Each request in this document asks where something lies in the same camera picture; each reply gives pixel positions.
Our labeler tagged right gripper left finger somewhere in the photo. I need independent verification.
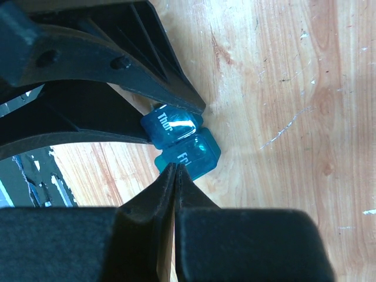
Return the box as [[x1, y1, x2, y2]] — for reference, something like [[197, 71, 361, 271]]
[[1, 164, 176, 281]]

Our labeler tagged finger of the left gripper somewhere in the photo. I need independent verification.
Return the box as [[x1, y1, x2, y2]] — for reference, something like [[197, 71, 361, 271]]
[[1, 80, 151, 159], [1, 1, 206, 113]]

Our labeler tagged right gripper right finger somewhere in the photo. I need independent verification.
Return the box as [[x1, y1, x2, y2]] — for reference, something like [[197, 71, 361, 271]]
[[175, 164, 335, 281]]

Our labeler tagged teal pill box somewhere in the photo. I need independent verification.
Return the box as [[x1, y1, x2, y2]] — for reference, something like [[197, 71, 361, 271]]
[[140, 105, 221, 180]]

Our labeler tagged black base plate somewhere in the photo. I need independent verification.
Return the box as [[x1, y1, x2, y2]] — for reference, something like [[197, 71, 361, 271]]
[[0, 88, 80, 209]]

